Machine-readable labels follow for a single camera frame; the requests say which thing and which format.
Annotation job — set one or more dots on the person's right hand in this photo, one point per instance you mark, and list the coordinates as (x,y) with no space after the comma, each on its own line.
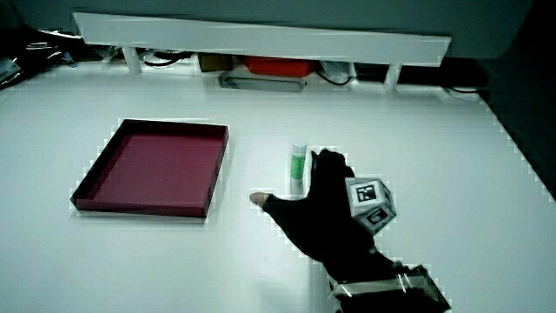
(323,217)

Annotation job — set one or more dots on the green and white glue stick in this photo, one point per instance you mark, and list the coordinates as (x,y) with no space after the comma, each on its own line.
(298,167)

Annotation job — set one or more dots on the grey flat device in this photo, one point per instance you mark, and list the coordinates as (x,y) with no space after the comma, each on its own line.
(260,82)

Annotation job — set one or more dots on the orange box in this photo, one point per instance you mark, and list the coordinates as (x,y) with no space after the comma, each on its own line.
(278,66)

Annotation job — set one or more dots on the dark red shallow tray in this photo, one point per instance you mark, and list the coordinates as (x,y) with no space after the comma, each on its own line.
(160,169)

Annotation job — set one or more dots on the white raised shelf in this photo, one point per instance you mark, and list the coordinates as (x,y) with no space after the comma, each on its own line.
(260,41)

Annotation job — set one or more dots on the brown box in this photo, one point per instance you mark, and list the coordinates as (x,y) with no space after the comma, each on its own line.
(215,62)

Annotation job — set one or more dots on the black shiny bag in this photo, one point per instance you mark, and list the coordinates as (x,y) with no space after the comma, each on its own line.
(26,56)

